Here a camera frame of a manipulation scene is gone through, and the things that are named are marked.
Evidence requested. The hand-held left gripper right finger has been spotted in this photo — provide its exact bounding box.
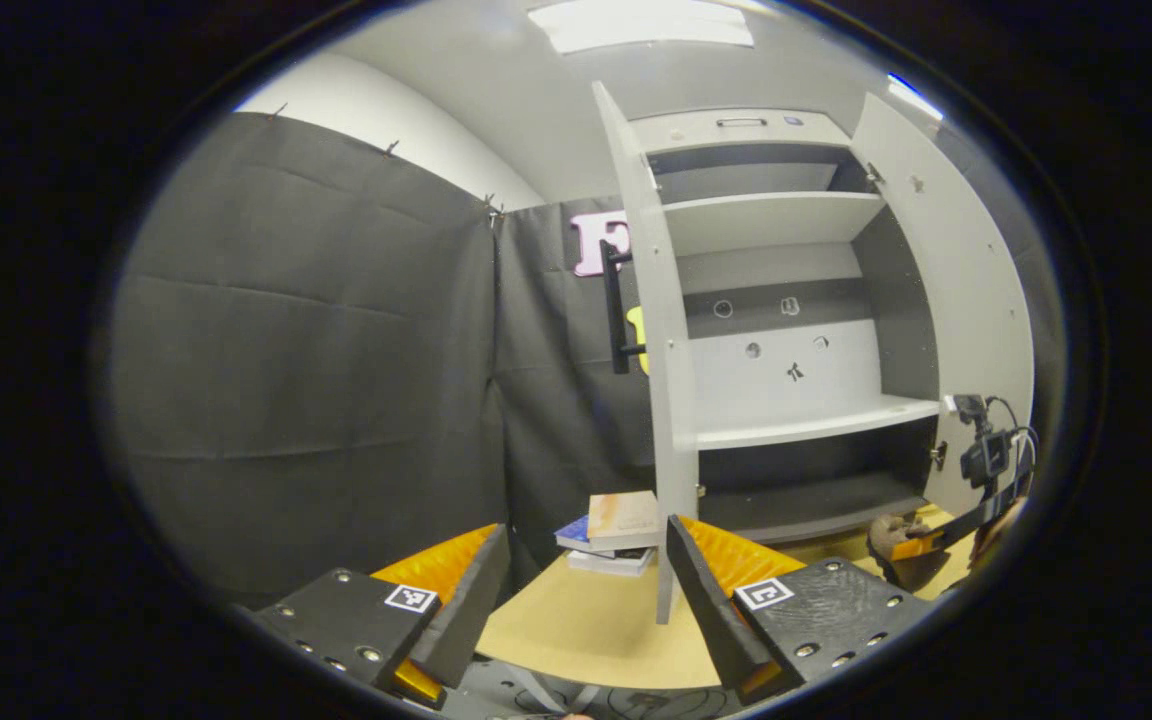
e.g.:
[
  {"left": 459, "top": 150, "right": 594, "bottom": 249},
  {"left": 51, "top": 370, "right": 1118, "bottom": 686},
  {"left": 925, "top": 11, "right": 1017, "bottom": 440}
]
[{"left": 666, "top": 514, "right": 937, "bottom": 706}]

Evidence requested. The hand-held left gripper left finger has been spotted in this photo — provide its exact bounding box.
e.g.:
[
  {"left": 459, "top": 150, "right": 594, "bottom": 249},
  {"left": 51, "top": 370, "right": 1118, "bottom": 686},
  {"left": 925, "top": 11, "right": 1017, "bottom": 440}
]
[{"left": 246, "top": 522, "right": 512, "bottom": 706}]

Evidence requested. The brown fuzzy shoe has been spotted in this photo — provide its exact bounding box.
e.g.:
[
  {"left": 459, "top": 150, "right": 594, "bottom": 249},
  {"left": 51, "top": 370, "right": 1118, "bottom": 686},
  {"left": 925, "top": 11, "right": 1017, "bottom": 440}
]
[{"left": 866, "top": 513, "right": 949, "bottom": 593}]

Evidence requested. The grey shoe cabinet door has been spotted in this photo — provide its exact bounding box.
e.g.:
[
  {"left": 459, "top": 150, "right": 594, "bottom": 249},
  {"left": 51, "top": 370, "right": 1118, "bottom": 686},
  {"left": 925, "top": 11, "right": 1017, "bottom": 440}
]
[
  {"left": 591, "top": 82, "right": 702, "bottom": 626},
  {"left": 848, "top": 92, "right": 1037, "bottom": 521}
]

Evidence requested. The grey shoe cabinet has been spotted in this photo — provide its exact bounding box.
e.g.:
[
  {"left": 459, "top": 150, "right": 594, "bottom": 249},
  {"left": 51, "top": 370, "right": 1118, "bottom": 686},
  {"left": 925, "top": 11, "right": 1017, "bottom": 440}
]
[{"left": 626, "top": 108, "right": 942, "bottom": 546}]

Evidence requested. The grey cabinet drawer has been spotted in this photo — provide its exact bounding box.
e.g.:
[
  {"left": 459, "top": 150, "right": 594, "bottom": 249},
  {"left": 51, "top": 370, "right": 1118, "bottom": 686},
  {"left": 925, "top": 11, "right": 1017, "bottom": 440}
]
[{"left": 631, "top": 108, "right": 852, "bottom": 156}]

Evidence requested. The tan book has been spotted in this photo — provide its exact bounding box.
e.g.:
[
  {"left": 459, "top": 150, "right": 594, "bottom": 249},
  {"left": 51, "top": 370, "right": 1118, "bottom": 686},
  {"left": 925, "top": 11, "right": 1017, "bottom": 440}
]
[{"left": 588, "top": 490, "right": 662, "bottom": 551}]

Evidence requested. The blue book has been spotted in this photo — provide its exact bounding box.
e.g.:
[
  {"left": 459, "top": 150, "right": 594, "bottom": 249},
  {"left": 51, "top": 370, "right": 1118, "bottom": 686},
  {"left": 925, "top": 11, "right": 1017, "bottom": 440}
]
[{"left": 554, "top": 515, "right": 617, "bottom": 557}]

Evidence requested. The black backdrop cloth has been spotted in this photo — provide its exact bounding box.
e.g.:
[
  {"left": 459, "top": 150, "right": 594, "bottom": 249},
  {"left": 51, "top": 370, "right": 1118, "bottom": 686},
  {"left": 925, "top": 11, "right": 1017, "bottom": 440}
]
[{"left": 101, "top": 110, "right": 657, "bottom": 611}]

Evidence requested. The small ceiling light panel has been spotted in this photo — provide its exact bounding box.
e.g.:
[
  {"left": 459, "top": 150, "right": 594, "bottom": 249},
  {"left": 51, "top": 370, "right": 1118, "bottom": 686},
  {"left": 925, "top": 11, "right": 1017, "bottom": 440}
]
[{"left": 886, "top": 72, "right": 945, "bottom": 123}]

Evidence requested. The large ceiling light panel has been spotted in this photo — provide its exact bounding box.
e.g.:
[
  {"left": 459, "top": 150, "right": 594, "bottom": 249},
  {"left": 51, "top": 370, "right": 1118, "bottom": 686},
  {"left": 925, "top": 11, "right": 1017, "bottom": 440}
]
[{"left": 526, "top": 0, "right": 757, "bottom": 56}]

